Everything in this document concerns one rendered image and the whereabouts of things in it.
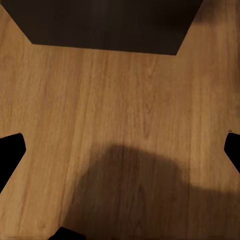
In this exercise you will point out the cabinet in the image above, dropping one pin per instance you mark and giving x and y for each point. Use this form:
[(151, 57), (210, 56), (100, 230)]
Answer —
[(144, 26)]

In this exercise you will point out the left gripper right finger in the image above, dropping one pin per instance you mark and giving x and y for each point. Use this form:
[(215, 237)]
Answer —
[(232, 149)]

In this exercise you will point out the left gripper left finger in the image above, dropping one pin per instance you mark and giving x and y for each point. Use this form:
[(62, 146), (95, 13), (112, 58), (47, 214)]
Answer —
[(12, 150)]

